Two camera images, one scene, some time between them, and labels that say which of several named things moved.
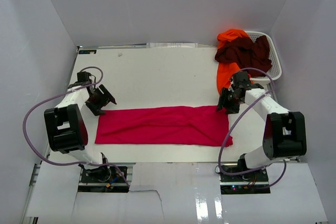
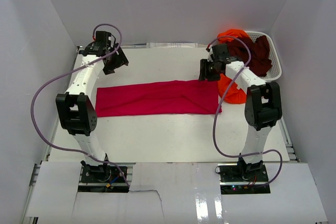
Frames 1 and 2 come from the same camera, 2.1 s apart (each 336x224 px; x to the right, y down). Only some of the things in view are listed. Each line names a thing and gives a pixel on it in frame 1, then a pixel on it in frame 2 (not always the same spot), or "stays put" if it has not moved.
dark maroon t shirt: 246,54 stays put
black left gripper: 106,97 -> 119,60
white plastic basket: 275,72 stays put
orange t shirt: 226,70 stays put
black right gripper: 223,103 -> 204,72
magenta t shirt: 197,126 -> 190,97
